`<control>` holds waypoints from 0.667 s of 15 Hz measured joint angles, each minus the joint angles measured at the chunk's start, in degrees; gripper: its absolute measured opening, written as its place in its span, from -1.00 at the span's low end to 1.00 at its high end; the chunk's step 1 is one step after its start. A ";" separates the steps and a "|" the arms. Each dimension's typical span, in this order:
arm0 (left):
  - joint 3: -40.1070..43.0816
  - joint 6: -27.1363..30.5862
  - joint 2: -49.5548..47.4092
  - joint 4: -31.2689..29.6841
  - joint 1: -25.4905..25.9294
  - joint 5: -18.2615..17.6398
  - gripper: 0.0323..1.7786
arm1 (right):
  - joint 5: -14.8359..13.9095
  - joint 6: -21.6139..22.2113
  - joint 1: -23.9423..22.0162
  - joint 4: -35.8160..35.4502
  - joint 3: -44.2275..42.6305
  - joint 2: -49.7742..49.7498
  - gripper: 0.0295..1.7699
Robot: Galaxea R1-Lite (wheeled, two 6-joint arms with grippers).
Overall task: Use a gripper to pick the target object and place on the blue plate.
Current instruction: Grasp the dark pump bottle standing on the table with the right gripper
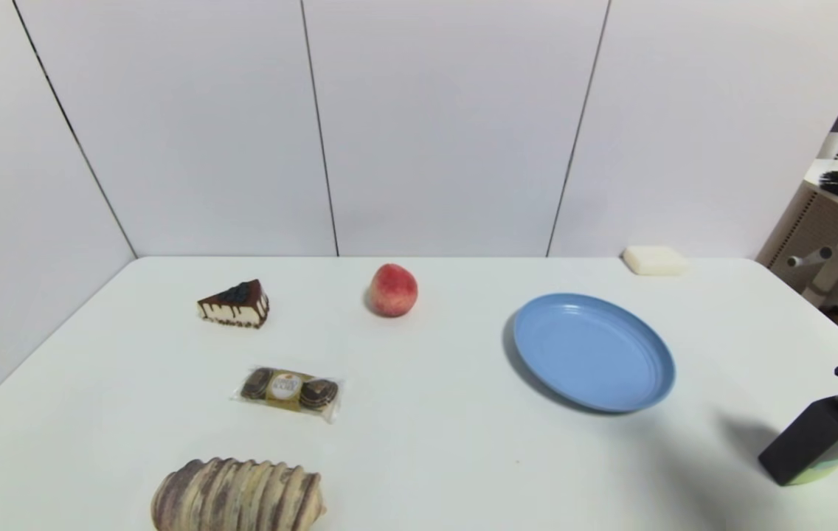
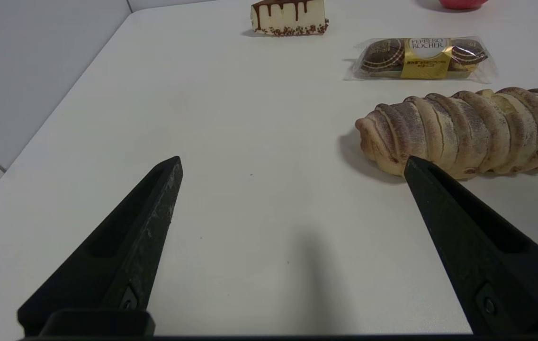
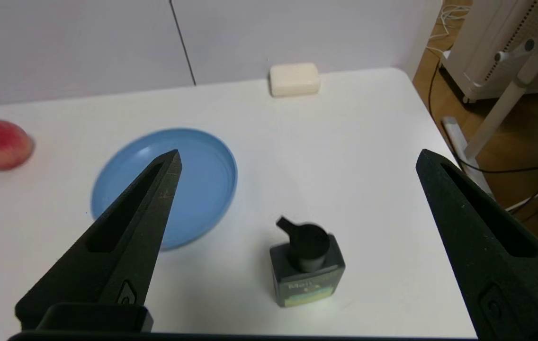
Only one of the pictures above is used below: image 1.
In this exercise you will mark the chocolate candy pack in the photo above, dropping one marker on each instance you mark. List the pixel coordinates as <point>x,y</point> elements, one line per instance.
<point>288,391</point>

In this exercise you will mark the chocolate cake slice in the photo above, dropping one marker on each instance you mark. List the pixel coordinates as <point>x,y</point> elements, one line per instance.
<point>234,304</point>

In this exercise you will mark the blue plastic plate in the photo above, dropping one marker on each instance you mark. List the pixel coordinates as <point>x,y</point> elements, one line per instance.
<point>596,354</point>

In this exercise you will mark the black pump bottle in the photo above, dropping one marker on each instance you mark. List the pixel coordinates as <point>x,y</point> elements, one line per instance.
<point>817,442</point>

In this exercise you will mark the red peach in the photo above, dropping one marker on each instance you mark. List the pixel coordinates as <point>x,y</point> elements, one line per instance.
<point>393,291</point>

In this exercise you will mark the beige perforated panel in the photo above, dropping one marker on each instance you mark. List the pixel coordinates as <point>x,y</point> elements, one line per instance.
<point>810,228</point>

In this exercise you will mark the white soap bar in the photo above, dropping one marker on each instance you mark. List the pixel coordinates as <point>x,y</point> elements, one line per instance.
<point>653,260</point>

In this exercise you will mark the striped bread loaf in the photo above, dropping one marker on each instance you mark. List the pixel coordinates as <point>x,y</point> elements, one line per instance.
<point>234,498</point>

